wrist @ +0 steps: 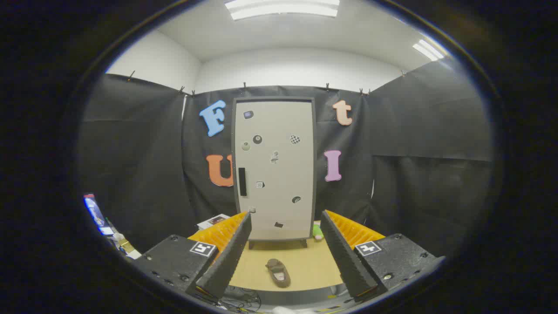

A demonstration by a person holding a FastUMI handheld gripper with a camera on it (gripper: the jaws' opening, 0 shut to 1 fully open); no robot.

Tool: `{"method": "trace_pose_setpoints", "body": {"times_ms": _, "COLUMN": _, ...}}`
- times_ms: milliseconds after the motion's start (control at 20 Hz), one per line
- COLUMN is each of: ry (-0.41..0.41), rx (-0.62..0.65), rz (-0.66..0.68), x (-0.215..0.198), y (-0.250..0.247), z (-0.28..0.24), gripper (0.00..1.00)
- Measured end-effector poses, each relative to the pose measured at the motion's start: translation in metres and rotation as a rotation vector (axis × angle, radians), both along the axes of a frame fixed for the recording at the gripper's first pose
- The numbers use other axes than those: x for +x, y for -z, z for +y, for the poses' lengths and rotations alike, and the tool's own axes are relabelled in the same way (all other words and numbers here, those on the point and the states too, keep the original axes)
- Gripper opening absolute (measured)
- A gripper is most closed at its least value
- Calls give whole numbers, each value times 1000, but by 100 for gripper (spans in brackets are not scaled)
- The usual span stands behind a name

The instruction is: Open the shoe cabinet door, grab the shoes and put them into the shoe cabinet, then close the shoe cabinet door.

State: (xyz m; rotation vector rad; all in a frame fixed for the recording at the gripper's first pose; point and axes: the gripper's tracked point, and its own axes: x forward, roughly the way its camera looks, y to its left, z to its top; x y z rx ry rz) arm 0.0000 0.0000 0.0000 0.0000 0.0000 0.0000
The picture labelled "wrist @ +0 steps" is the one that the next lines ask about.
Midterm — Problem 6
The long ceiling light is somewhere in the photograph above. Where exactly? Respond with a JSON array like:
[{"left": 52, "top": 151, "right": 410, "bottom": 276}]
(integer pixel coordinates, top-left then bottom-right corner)
[{"left": 225, "top": 0, "right": 340, "bottom": 21}]

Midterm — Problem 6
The tangle of black cables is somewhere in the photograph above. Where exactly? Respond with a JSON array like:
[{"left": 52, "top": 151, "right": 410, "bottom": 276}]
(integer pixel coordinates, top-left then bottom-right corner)
[{"left": 220, "top": 288, "right": 262, "bottom": 313}]

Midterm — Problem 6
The grey shoe cabinet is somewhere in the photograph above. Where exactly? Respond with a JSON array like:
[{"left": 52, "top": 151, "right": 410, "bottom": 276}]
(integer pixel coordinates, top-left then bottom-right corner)
[{"left": 231, "top": 97, "right": 317, "bottom": 249}]

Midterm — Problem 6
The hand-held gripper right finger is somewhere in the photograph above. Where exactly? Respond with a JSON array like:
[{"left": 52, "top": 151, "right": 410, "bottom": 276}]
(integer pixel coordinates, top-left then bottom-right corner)
[{"left": 320, "top": 209, "right": 446, "bottom": 302}]

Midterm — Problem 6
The black backdrop cloth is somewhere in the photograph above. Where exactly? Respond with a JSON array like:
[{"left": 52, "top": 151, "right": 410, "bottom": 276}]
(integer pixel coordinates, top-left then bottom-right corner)
[{"left": 81, "top": 59, "right": 493, "bottom": 258}]

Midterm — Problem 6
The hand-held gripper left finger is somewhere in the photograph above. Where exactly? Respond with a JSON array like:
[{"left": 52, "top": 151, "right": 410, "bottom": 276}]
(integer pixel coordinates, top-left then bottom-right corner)
[{"left": 131, "top": 212, "right": 253, "bottom": 304}]

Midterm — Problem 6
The blue white object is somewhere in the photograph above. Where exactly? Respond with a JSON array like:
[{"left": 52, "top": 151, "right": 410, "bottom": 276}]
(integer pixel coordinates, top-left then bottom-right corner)
[{"left": 84, "top": 193, "right": 115, "bottom": 236}]

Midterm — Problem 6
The small ceiling light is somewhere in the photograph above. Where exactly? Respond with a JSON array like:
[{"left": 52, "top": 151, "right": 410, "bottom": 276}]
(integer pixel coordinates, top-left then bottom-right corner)
[{"left": 412, "top": 39, "right": 444, "bottom": 61}]

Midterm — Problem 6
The yellow white object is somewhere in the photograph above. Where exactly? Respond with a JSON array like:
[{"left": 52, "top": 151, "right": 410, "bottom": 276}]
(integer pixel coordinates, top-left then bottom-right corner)
[{"left": 113, "top": 233, "right": 142, "bottom": 260}]

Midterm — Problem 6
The brown fuzzy shoe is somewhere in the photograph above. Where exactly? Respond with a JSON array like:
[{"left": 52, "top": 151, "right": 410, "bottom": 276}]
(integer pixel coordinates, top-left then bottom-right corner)
[{"left": 266, "top": 259, "right": 291, "bottom": 288}]

